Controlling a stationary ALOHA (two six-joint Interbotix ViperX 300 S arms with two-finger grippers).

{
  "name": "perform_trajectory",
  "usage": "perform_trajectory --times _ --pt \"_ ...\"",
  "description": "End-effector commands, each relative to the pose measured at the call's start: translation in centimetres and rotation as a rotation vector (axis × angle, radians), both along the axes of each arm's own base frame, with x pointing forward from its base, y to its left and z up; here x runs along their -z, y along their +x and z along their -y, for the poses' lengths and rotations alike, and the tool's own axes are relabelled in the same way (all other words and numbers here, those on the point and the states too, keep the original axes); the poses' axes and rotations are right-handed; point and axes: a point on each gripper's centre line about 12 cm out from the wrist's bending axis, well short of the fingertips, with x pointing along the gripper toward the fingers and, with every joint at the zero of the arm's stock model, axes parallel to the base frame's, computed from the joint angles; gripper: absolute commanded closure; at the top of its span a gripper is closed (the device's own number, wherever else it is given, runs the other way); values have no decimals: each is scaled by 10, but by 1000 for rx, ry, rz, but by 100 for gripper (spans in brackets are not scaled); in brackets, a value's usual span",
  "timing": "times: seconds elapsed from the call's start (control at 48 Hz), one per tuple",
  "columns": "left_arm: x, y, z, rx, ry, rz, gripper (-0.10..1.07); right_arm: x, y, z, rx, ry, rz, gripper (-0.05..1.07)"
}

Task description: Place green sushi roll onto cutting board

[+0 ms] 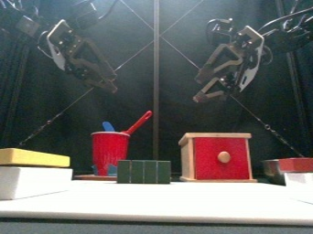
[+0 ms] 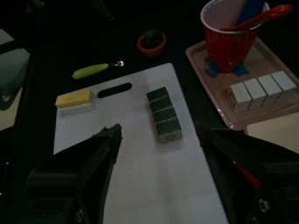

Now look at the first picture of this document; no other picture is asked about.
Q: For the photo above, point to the brown wooden coaster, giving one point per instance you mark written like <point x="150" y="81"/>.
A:
<point x="83" y="177"/>

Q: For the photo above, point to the wooden box with red drawer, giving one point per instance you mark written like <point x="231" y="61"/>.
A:
<point x="220" y="157"/>

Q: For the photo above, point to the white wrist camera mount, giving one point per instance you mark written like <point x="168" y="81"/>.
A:
<point x="55" y="50"/>
<point x="251" y="70"/>

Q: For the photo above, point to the green sushi roll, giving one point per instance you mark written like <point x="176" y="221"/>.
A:
<point x="144" y="171"/>

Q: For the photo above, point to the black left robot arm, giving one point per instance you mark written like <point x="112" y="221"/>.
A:
<point x="25" y="18"/>

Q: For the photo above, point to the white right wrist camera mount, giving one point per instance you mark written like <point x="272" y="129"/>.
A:
<point x="251" y="70"/>

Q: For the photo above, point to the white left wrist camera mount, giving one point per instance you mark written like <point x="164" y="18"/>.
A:
<point x="55" y="50"/>

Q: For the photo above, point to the white block under red block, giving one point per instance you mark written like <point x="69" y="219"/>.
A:
<point x="300" y="179"/>

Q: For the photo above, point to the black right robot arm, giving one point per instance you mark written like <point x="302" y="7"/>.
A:
<point x="292" y="30"/>

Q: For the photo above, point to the white block under yellow block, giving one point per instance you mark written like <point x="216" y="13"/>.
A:
<point x="33" y="182"/>

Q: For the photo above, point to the red toothbrush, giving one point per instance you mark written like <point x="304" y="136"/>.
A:
<point x="138" y="123"/>

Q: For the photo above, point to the red plastic cup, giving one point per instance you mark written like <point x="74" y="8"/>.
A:
<point x="109" y="152"/>

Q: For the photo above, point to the blue toy utensil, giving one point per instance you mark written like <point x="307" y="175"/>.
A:
<point x="109" y="126"/>

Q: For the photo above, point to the vertical metal frame pole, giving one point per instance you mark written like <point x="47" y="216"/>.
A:
<point x="157" y="91"/>

